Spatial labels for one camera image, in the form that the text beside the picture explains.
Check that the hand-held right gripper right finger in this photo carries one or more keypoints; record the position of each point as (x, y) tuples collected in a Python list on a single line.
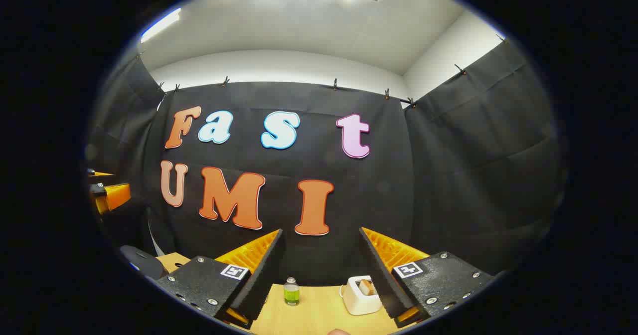
[(381, 280)]

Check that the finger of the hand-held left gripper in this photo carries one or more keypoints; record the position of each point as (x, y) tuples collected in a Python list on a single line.
[(99, 174), (117, 196)]

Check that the black backdrop cloth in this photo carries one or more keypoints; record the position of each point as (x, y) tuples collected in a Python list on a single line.
[(379, 185)]

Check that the ceiling light panel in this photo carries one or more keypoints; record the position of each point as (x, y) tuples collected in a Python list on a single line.
[(160, 24)]

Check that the white toaster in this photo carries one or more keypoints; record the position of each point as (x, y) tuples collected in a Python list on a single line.
[(359, 302)]

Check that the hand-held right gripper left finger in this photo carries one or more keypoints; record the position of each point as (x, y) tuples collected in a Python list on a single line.
[(266, 275)]

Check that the row of black cloth clips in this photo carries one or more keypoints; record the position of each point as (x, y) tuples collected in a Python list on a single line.
[(335, 83)]

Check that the green drink bottle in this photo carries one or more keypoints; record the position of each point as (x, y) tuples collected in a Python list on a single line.
[(291, 294)]

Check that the toast bread slice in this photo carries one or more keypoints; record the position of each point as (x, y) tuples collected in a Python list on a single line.
[(367, 286)]

